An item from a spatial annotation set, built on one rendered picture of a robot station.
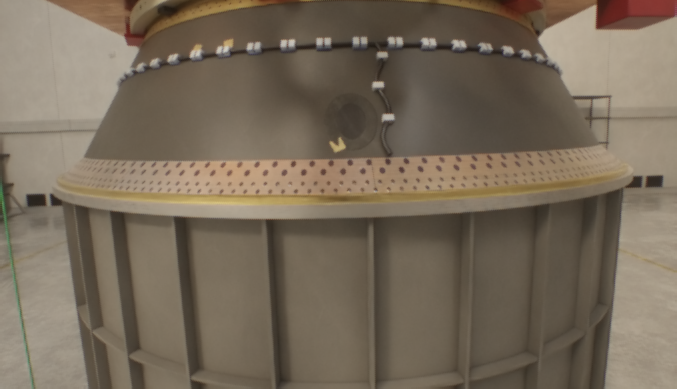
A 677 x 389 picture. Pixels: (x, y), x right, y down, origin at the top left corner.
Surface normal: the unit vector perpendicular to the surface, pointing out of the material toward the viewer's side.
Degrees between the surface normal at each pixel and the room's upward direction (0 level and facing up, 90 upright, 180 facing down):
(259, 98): 62
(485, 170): 43
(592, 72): 90
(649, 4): 90
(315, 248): 90
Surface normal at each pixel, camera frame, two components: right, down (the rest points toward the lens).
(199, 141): -0.28, -0.36
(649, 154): 0.04, 0.12
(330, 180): -0.04, -0.64
